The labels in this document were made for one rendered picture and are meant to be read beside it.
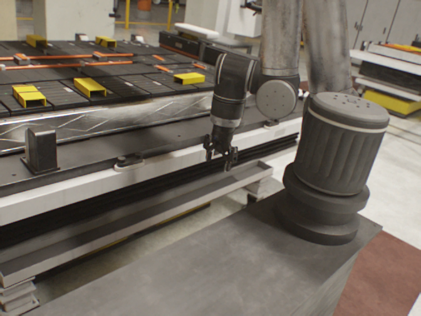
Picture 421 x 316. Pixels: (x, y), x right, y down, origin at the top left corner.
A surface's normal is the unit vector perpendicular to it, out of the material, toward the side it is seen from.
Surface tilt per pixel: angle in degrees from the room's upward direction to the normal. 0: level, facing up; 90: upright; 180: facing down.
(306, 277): 0
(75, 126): 90
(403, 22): 90
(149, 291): 0
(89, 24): 90
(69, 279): 0
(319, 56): 98
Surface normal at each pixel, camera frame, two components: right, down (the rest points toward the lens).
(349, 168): 0.00, 0.42
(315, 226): 0.04, -0.68
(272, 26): -0.51, 0.33
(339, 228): 0.25, -0.65
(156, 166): 0.71, 0.40
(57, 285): 0.15, -0.90
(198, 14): -0.69, 0.20
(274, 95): -0.25, 0.37
